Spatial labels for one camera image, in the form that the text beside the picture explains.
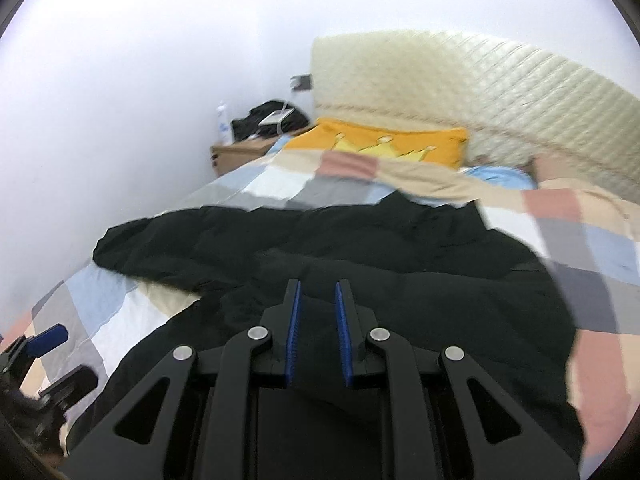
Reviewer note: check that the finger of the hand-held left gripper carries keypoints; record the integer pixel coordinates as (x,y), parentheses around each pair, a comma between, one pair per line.
(70,385)
(47,338)

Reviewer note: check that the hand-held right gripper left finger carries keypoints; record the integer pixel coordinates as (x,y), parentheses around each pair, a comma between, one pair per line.
(292,332)

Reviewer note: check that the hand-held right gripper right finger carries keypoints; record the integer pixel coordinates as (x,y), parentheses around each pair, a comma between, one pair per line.
(344,332)

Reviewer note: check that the black padded jacket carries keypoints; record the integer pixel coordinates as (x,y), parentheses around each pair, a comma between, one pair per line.
(350,240)

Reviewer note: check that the wooden nightstand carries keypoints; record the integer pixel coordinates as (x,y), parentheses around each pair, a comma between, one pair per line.
(240,156)

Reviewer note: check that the yellow crown print pillow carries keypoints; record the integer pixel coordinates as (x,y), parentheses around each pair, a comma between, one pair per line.
(442,145)

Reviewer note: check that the black bag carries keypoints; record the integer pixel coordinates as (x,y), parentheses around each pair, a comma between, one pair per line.
(250,125)

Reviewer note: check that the white flat device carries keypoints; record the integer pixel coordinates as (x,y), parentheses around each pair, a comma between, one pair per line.
(275,117)

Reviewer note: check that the white spray bottle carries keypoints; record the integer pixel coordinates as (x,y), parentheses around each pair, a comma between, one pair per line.
(223,127)

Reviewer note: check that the light blue pillow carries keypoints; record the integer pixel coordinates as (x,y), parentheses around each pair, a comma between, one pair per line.
(500,176)

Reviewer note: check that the grey floral pillow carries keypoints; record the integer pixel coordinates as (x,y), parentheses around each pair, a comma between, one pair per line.
(495,160)

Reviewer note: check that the checkered duvet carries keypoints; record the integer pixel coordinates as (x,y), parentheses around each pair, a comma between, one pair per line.
(590,230)

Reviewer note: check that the cream quilted headboard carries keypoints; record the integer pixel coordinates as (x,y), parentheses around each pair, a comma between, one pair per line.
(450,80)

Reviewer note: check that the dark wall socket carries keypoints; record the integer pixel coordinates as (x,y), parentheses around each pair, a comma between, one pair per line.
(302,82)

